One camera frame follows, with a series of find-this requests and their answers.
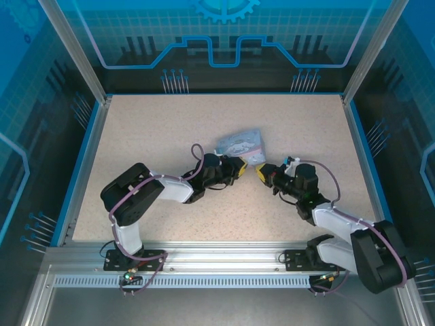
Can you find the pale blue cartoon tin box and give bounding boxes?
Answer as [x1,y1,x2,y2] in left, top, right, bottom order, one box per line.
[213,126,266,168]

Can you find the blue table edge strip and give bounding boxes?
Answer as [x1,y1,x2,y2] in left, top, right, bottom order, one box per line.
[50,101,103,247]
[349,100,402,248]

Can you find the connector board with orange plug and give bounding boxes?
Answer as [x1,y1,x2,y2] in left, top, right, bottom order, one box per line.
[310,268,343,287]

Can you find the connector board with green light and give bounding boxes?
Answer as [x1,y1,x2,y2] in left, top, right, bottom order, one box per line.
[122,269,143,287]

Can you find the grey metal shelf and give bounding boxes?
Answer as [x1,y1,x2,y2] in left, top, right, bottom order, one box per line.
[18,268,429,326]

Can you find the aluminium table side rail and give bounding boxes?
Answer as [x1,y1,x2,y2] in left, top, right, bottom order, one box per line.
[341,94,390,246]
[56,96,114,247]

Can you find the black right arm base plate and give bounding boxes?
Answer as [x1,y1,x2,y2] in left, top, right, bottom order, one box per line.
[283,249,341,272]

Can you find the aluminium mounting rail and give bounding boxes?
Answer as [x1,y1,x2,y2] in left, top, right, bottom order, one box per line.
[43,240,358,276]

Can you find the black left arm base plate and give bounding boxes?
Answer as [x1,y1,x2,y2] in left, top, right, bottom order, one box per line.
[103,249,167,272]

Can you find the slotted grey cable duct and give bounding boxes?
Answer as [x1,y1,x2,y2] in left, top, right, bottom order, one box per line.
[53,274,314,290]

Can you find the aluminium frame post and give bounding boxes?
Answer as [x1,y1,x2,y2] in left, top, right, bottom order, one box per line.
[36,0,114,105]
[341,0,411,105]

